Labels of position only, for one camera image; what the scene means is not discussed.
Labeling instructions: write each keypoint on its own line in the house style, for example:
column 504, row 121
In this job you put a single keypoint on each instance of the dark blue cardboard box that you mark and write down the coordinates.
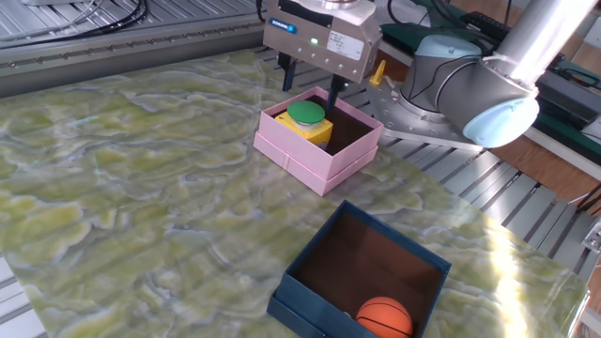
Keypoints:
column 300, row 296

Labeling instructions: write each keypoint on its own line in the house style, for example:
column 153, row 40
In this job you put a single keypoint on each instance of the pink cardboard box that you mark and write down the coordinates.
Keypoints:
column 305, row 159

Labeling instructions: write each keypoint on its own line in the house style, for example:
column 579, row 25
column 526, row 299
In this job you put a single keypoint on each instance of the grey aluminium rail beam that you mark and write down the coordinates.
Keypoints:
column 94, row 61

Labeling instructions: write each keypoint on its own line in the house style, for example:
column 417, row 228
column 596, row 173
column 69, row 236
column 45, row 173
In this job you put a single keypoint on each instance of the silver Schunk gripper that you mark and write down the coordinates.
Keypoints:
column 319, row 47

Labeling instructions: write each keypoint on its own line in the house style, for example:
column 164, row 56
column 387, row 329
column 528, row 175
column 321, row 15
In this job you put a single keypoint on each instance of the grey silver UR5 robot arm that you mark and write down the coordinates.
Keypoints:
column 469, row 89

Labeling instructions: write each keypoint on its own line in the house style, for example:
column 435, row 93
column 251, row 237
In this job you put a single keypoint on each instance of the small yellow plastic piece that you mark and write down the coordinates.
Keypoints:
column 378, row 72

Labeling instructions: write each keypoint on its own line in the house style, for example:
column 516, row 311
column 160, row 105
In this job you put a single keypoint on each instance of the orange toy basketball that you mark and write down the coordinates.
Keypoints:
column 382, row 319

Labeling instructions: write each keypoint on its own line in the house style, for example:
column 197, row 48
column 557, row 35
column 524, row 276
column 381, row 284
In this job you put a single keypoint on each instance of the green marble pattern mat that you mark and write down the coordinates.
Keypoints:
column 141, row 188

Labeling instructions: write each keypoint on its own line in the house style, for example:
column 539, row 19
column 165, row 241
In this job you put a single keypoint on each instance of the black keyboard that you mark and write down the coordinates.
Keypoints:
column 479, row 21

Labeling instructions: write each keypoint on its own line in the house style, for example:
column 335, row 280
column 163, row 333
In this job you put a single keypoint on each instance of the silver corner bracket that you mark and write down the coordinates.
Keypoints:
column 594, row 239

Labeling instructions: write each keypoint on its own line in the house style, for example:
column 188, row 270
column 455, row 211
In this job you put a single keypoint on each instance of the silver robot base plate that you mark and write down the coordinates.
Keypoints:
column 404, row 122

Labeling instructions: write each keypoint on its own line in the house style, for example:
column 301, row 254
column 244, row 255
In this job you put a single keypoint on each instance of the yellow push button green cap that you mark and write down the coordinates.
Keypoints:
column 305, row 112

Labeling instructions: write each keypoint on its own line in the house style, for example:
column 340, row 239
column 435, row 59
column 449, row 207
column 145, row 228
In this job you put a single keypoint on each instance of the white zip tie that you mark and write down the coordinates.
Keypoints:
column 500, row 60

